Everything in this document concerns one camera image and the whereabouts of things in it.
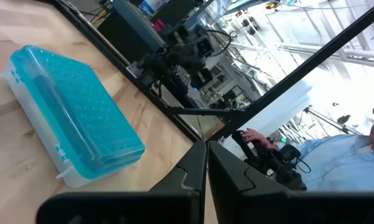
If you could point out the black frame brace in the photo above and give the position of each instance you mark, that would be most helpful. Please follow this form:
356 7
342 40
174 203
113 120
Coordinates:
205 111

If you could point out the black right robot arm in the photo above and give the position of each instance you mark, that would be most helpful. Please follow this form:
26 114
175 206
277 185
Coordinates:
186 56

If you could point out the grey equipment case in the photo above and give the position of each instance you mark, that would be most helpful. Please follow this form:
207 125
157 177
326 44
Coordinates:
133 25

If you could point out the person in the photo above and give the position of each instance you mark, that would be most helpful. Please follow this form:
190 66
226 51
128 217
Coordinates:
345 161

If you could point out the black frame post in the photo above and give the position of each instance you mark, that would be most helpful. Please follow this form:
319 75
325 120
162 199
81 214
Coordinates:
298 72

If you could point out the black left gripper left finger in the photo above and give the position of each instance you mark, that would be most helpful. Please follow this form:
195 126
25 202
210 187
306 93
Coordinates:
127 208

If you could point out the person's hand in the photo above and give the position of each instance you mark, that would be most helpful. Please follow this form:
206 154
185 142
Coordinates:
256 137

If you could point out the blue translucent box lid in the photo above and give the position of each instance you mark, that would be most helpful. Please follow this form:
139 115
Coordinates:
81 109

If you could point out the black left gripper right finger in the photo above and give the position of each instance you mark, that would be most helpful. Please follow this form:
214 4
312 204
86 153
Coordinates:
283 208

